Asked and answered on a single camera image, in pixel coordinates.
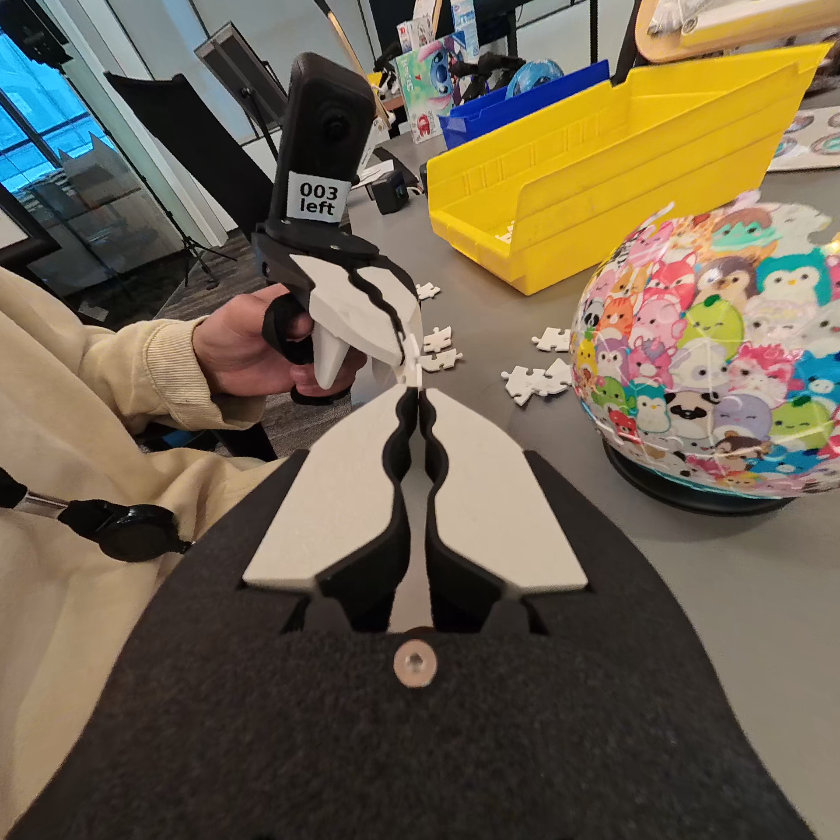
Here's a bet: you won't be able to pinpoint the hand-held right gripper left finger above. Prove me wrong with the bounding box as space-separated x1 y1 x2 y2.
243 385 419 634

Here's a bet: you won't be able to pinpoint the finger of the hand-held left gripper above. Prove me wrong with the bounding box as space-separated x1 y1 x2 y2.
289 252 406 368
354 261 425 371

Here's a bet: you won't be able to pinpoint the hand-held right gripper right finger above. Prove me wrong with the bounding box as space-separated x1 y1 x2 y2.
420 388 589 634

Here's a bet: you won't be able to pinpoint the round black ball stand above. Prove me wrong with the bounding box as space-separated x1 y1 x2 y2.
602 438 798 517

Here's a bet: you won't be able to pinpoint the colourful puzzle ball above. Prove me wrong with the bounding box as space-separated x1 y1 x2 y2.
568 189 840 501

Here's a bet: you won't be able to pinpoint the joined white puzzle pieces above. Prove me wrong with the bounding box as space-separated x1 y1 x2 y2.
500 357 574 408

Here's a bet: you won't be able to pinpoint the clear bag of puzzle pieces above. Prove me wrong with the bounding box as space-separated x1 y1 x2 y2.
646 0 698 35

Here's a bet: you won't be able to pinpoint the person's left hand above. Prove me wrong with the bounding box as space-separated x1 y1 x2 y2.
192 292 370 401

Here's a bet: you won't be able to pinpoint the white phone stand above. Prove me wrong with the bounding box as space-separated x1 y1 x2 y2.
357 117 396 179

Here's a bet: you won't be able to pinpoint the small black device box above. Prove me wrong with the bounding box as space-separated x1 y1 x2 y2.
366 171 410 215

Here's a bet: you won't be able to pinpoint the black studio light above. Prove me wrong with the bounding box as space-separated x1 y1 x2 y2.
194 21 282 161

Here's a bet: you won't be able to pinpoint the cluttered wooden table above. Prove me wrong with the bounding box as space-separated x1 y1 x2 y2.
367 0 565 145

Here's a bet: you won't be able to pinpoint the blue plastic bin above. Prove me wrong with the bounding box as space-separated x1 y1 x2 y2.
437 59 611 152

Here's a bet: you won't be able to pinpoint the large paned window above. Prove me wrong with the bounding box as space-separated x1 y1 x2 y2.
0 29 89 194

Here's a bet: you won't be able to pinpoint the round wooden tabletop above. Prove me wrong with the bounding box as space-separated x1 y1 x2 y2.
635 0 840 65

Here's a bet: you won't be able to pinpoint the white printed sheet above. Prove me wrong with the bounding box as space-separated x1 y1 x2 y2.
766 107 840 173

